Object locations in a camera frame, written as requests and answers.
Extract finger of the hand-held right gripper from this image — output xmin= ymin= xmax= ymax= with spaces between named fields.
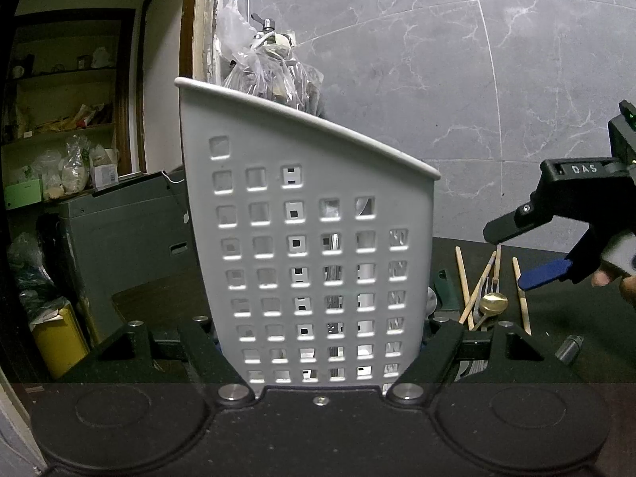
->
xmin=483 ymin=158 xmax=628 ymax=246
xmin=518 ymin=223 xmax=604 ymax=290

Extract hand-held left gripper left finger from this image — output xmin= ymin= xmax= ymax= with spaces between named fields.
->
xmin=64 ymin=315 xmax=256 ymax=407

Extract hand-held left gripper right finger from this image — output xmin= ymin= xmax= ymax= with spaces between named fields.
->
xmin=386 ymin=316 xmax=580 ymax=407

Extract silver metal fork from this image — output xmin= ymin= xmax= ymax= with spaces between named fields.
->
xmin=476 ymin=277 xmax=500 ymax=331

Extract gold spoon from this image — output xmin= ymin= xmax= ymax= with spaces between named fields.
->
xmin=471 ymin=291 xmax=510 ymax=332

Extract grey cylindrical utensil handle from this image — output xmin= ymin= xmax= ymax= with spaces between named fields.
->
xmin=555 ymin=335 xmax=584 ymax=364

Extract grey perforated utensil basket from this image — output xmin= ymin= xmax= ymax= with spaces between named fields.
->
xmin=174 ymin=77 xmax=442 ymax=389

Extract person's right hand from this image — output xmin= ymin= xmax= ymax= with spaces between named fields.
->
xmin=592 ymin=268 xmax=636 ymax=307

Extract grey washing machine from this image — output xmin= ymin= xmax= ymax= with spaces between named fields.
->
xmin=54 ymin=169 xmax=197 ymax=345

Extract yellow plastic canister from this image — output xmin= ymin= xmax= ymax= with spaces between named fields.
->
xmin=31 ymin=303 xmax=91 ymax=379

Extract dark garbage bag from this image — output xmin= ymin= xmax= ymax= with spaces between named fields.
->
xmin=7 ymin=233 xmax=68 ymax=325

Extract small white box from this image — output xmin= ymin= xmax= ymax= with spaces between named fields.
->
xmin=92 ymin=163 xmax=119 ymax=189

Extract clear bags of food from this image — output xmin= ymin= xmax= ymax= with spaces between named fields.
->
xmin=30 ymin=135 xmax=93 ymax=201

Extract green box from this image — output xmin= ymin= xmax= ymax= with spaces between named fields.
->
xmin=4 ymin=180 xmax=43 ymax=211

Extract pile of snack packets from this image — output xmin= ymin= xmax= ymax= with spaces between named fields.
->
xmin=17 ymin=103 xmax=113 ymax=135

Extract clear plastic bag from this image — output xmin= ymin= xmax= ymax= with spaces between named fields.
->
xmin=215 ymin=0 xmax=325 ymax=119

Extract wooden shelf unit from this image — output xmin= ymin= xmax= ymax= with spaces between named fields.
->
xmin=0 ymin=9 xmax=145 ymax=209

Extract metal wall tap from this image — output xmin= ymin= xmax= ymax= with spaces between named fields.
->
xmin=250 ymin=12 xmax=292 ymax=51

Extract wooden door frame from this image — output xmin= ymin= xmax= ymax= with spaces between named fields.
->
xmin=179 ymin=0 xmax=222 ymax=86

